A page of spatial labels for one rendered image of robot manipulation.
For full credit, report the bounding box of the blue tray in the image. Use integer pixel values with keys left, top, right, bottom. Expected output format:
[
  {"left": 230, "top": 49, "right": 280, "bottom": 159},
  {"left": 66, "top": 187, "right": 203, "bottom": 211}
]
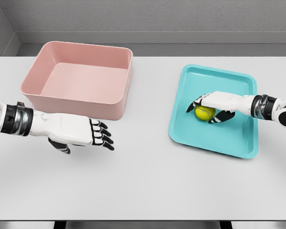
[{"left": 168, "top": 64, "right": 259, "bottom": 160}]

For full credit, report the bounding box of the yellow-green tennis ball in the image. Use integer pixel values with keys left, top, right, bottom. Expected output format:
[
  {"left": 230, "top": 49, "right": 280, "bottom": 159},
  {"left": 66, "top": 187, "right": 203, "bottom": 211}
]
[{"left": 194, "top": 105, "right": 216, "bottom": 121}]

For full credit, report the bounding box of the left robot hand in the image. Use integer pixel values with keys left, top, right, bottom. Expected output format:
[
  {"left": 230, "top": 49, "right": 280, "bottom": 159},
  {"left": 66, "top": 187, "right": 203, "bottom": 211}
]
[{"left": 48, "top": 113, "right": 115, "bottom": 155}]

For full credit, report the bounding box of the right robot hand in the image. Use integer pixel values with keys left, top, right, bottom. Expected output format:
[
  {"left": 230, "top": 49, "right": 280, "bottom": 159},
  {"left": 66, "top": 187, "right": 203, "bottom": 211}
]
[{"left": 186, "top": 91, "right": 237, "bottom": 125}]

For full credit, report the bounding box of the pink basket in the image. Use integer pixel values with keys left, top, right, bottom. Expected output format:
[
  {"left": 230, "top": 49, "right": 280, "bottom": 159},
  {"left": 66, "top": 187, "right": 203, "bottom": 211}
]
[{"left": 20, "top": 41, "right": 133, "bottom": 121}]

